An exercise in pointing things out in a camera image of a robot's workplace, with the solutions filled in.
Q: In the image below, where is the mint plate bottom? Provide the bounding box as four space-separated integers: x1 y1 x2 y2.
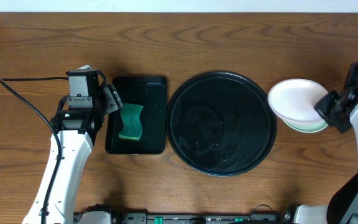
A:
284 121 328 133

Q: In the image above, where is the green scrubbing sponge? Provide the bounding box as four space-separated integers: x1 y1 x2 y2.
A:
119 103 143 141

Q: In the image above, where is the white plate top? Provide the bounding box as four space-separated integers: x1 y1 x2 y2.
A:
268 78 328 124

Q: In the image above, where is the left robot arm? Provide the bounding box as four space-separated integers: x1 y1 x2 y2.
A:
23 84 122 223

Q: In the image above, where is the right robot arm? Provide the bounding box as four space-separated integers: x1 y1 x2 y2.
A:
285 62 358 224

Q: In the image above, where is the black rectangular water tray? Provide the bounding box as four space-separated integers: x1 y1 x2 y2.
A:
105 77 167 154

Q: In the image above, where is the black round tray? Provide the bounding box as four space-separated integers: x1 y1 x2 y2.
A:
166 71 277 177

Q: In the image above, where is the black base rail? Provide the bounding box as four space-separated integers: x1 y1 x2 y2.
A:
73 204 293 224

